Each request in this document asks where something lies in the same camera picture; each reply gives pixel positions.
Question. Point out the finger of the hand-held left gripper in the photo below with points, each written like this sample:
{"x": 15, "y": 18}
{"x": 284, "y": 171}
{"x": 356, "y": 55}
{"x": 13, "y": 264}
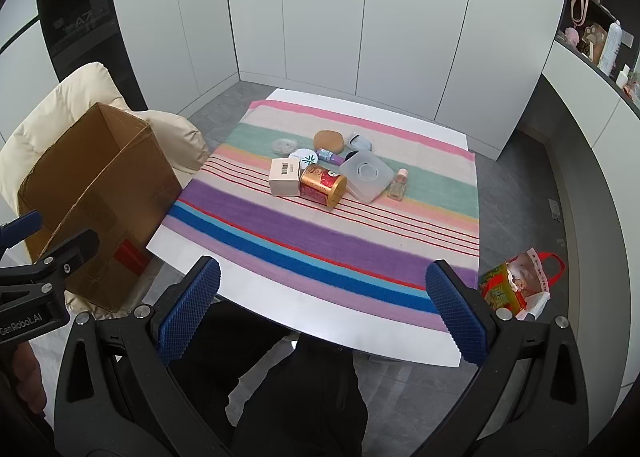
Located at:
{"x": 70, "y": 249}
{"x": 20, "y": 229}

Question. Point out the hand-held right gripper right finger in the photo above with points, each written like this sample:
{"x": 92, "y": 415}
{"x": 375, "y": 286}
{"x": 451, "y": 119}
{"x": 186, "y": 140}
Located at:
{"x": 457, "y": 317}

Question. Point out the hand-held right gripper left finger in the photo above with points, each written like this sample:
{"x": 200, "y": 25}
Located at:
{"x": 190, "y": 312}

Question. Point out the brown cardboard box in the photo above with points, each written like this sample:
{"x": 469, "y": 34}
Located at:
{"x": 125, "y": 197}

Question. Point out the clear contact lens case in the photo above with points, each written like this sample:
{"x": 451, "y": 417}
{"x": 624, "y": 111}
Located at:
{"x": 284, "y": 145}

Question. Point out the pale blue rounded container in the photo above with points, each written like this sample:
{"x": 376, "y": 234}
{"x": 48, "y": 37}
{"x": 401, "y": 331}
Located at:
{"x": 360, "y": 141}

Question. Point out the tan oval sponge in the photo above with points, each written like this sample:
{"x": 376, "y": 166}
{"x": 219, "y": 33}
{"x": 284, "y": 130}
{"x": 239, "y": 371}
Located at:
{"x": 327, "y": 140}

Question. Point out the person's left hand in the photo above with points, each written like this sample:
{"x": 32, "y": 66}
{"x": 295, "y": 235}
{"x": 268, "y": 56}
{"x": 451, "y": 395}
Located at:
{"x": 27, "y": 377}

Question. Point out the yellow green snack box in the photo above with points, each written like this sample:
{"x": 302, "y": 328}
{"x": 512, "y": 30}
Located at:
{"x": 495, "y": 287}

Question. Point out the red white plastic bag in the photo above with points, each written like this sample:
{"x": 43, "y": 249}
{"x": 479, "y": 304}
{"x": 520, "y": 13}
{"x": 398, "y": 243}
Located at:
{"x": 530, "y": 277}

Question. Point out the person's legs dark trousers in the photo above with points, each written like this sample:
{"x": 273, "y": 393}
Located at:
{"x": 300, "y": 397}

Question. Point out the small clear perfume bottle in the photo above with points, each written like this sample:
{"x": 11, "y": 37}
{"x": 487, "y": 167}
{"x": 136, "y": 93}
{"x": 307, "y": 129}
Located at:
{"x": 398, "y": 187}

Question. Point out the striped multicolour cloth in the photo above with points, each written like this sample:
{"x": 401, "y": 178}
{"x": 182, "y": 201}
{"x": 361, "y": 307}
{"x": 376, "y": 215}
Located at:
{"x": 325, "y": 247}

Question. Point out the small white box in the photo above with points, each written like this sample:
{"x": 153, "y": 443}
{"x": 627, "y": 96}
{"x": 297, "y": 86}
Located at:
{"x": 284, "y": 179}

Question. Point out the red gold can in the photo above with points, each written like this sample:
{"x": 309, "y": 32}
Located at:
{"x": 320, "y": 187}

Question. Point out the small purple blue bottle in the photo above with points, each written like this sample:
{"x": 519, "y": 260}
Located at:
{"x": 327, "y": 155}

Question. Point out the black built-in oven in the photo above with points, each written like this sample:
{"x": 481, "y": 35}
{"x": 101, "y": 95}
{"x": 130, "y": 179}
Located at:
{"x": 75, "y": 12}

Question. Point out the small pink plush toy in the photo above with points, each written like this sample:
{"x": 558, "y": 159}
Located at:
{"x": 571, "y": 37}

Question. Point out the tall white bottle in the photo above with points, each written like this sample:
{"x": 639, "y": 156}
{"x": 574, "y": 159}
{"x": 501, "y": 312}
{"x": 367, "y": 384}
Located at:
{"x": 610, "y": 49}

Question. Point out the paw print pouch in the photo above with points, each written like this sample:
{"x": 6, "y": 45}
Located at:
{"x": 593, "y": 39}

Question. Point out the wall socket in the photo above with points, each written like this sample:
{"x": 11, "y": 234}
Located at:
{"x": 555, "y": 209}

